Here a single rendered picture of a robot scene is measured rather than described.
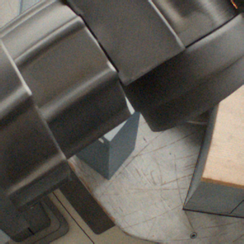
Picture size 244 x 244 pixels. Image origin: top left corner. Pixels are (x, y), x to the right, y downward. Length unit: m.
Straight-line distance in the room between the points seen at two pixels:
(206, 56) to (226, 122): 0.75
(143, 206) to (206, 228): 0.13
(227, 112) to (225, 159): 0.07
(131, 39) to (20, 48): 0.05
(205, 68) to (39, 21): 0.08
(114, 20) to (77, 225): 1.55
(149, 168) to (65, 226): 0.52
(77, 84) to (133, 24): 0.03
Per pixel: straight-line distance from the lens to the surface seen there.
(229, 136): 1.08
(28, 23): 0.31
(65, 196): 1.87
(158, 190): 1.34
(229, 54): 0.33
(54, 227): 1.81
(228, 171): 1.06
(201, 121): 1.35
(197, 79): 0.33
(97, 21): 0.31
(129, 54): 0.31
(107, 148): 1.14
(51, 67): 0.30
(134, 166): 1.35
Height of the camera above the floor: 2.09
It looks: 74 degrees down
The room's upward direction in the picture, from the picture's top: 5 degrees clockwise
